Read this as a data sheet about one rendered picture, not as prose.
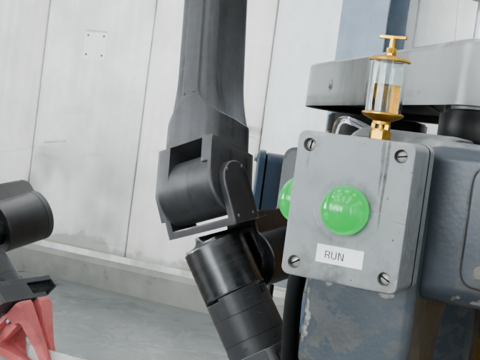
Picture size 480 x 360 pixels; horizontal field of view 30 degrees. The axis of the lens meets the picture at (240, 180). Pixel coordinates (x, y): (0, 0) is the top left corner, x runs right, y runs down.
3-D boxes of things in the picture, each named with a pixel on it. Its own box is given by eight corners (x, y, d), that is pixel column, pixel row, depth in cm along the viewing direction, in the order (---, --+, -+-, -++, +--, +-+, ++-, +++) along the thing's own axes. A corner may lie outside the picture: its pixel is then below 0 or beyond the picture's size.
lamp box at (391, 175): (279, 272, 56) (298, 128, 55) (306, 266, 60) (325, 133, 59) (396, 296, 53) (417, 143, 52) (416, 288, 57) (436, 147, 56)
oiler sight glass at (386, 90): (359, 109, 61) (366, 58, 61) (371, 112, 63) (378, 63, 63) (395, 113, 60) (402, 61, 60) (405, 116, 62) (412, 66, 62)
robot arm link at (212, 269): (168, 252, 81) (211, 226, 78) (215, 239, 86) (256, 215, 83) (198, 322, 80) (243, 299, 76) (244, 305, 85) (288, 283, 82)
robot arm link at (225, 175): (150, 183, 83) (220, 161, 78) (225, 170, 92) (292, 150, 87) (181, 310, 82) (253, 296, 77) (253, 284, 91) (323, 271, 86)
